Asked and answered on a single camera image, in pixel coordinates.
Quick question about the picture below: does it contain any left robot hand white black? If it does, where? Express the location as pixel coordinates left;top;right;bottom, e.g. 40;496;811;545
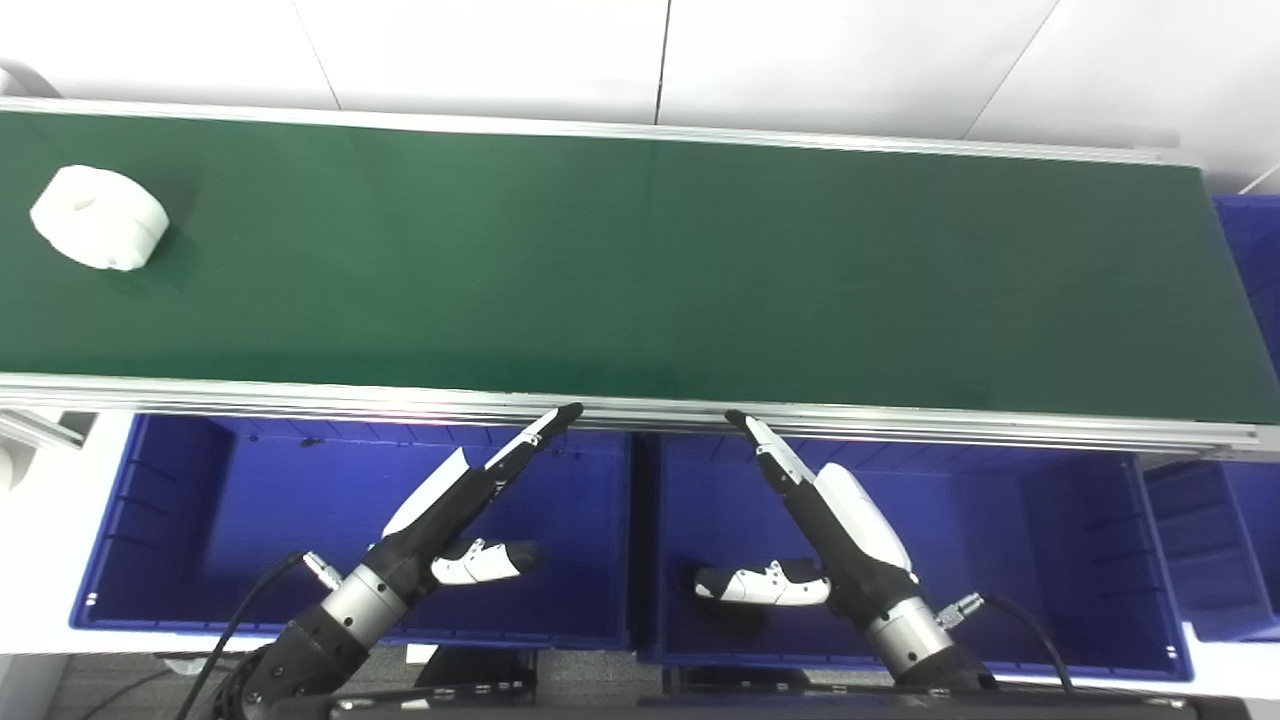
368;403;585;603

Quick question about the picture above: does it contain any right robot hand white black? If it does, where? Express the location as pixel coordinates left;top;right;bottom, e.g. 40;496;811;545
694;409;922;624

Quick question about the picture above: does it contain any white round plastic part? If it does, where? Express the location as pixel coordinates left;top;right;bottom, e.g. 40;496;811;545
29;165;170;272

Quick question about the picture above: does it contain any large blue plastic bin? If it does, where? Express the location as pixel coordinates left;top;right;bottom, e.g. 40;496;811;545
70;412;637;651
635;432;1196;683

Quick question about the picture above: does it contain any green conveyor belt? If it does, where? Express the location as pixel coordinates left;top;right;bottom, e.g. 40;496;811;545
0;95;1280;463
0;110;1280;426

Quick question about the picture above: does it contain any small blue plastic bin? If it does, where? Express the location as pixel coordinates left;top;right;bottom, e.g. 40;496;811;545
1140;458;1280;643

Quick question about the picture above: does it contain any blue bin behind conveyor end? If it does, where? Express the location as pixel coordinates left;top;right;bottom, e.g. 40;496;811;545
1212;194;1280;386

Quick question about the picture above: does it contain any black robot chest edge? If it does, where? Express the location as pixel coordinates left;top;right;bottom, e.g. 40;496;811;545
300;680;1251;720

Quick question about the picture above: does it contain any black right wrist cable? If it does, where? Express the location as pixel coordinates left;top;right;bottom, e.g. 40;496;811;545
935;592;1076;693

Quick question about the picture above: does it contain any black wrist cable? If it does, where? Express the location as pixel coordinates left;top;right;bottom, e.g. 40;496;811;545
935;592;1076;693
178;550;343;720

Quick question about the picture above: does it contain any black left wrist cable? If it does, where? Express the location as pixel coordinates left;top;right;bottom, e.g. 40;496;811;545
178;550;343;720

